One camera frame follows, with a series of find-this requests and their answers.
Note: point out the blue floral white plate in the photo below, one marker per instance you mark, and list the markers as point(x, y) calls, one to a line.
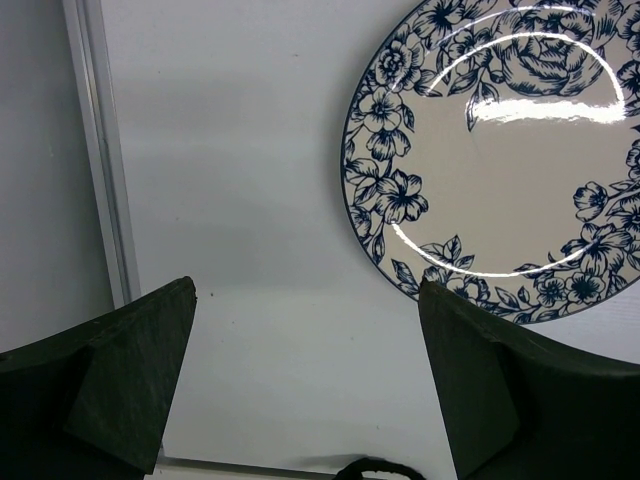
point(493, 147)

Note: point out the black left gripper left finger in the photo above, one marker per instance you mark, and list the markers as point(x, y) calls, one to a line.
point(92, 402)

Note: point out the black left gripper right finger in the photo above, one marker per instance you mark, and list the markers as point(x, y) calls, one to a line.
point(519, 405)

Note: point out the aluminium table edge rail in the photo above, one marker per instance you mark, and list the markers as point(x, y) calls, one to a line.
point(89, 51)

